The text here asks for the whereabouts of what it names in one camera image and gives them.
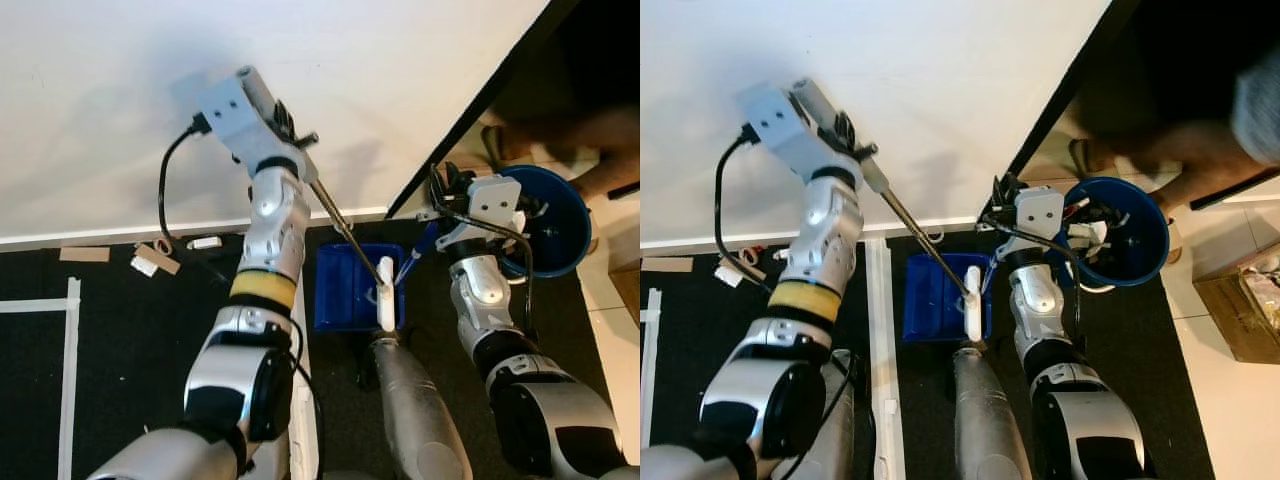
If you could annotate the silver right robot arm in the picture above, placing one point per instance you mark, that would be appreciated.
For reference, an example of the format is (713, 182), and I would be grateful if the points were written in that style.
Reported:
(1035, 300)
(485, 295)

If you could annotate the crumpled white paper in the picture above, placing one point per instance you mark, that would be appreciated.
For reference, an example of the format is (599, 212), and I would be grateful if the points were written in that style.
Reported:
(1087, 236)

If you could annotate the tan masking tape piece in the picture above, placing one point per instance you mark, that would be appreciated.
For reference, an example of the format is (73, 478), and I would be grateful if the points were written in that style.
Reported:
(667, 264)
(83, 254)

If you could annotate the white floor tape strip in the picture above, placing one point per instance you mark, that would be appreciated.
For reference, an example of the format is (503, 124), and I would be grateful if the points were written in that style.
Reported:
(885, 350)
(650, 380)
(308, 450)
(68, 400)

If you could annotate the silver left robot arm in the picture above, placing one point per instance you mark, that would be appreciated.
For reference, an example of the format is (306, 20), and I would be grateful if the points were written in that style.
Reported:
(275, 220)
(835, 220)

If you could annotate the grey left robot leg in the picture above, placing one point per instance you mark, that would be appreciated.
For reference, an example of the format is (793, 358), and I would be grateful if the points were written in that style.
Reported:
(270, 462)
(830, 420)

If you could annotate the grey right robot leg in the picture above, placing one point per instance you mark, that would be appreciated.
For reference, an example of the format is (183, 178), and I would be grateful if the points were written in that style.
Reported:
(990, 430)
(415, 420)

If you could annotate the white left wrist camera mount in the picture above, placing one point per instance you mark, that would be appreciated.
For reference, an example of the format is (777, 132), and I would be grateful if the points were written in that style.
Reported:
(235, 120)
(790, 125)

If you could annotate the grey robot leg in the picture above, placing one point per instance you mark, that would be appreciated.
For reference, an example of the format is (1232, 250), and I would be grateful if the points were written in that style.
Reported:
(830, 420)
(990, 430)
(270, 462)
(415, 420)

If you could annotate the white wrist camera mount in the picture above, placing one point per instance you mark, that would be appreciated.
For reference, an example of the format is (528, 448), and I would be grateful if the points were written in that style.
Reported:
(790, 125)
(235, 120)
(1040, 210)
(495, 200)

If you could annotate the blue round waste bucket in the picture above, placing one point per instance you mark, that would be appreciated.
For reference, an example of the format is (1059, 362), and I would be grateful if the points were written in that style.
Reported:
(1150, 240)
(565, 225)

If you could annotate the black floor mat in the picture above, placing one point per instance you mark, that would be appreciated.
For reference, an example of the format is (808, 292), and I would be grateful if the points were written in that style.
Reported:
(930, 400)
(130, 380)

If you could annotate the black door frame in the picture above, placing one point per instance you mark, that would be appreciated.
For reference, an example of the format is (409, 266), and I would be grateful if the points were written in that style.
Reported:
(1062, 100)
(488, 100)

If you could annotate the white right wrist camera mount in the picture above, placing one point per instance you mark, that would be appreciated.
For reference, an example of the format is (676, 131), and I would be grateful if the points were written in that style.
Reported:
(495, 200)
(1040, 210)

